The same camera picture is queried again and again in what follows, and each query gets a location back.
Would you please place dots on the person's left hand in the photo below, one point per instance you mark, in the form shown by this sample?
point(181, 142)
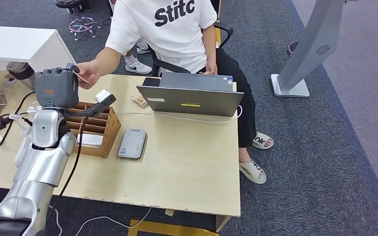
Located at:
point(211, 66)

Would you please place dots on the person's right hand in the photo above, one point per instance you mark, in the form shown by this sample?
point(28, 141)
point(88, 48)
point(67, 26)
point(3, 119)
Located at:
point(91, 73)

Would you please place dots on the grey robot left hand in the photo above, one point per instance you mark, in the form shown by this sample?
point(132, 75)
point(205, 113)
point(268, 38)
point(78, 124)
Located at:
point(57, 88)

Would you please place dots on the cards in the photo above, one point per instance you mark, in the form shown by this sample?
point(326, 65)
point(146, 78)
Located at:
point(208, 73)

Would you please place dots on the tan patterned key card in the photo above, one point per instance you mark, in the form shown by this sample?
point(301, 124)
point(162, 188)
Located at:
point(82, 78)

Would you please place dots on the patterned card stack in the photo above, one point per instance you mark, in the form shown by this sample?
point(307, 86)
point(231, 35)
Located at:
point(140, 99)

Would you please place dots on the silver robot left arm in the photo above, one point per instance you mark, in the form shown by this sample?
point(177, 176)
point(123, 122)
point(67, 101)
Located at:
point(42, 163)

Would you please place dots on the seated person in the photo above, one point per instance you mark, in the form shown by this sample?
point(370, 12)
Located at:
point(171, 42)

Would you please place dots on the wooden card organizer box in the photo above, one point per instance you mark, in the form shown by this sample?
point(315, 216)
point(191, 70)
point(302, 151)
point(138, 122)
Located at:
point(110, 128)

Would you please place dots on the white card roll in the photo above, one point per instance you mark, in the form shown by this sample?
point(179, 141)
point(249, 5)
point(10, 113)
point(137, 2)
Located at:
point(91, 140)

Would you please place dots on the grey card reader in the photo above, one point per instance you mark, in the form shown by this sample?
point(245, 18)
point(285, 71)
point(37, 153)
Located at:
point(132, 144)

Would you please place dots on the white charger adapter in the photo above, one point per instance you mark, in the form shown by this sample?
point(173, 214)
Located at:
point(31, 110)

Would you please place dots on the grey laptop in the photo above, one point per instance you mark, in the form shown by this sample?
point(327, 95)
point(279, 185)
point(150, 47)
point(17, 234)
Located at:
point(192, 102)

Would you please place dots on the black power plug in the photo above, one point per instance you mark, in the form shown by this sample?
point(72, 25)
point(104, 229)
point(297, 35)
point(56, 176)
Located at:
point(27, 121)

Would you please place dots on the black office chair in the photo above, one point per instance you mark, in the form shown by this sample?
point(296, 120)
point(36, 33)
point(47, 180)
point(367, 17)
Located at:
point(166, 66)

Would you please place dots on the white sneaker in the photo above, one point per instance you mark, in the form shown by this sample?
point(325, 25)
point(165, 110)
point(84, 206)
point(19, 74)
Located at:
point(138, 67)
point(143, 50)

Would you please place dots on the stool with purple base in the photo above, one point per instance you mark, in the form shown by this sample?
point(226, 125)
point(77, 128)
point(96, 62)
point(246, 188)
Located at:
point(82, 25)

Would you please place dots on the white cabinet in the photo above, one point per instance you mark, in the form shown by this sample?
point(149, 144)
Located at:
point(29, 45)

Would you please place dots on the black phone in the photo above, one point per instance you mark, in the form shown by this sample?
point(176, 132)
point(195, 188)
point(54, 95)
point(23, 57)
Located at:
point(151, 82)

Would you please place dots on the white power strip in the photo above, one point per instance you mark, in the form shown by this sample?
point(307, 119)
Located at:
point(25, 143)

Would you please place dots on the round purple base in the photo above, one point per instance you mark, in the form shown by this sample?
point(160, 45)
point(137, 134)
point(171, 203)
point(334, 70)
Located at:
point(291, 49)

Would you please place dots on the beige slide sandal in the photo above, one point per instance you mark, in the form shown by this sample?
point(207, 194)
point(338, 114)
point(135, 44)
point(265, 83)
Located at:
point(252, 172)
point(262, 141)

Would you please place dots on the grey kiosk stand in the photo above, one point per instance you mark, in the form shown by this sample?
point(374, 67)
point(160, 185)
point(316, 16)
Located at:
point(313, 42)

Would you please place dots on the small tan tag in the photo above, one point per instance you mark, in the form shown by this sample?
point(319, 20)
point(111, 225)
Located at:
point(169, 213)

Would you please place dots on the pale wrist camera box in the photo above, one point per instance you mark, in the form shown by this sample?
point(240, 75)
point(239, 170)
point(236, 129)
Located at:
point(103, 95)

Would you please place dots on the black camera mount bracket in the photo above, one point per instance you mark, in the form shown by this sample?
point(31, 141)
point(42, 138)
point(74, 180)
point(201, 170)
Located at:
point(94, 109)

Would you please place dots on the yellow floor frame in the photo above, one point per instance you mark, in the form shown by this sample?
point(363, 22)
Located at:
point(166, 228)

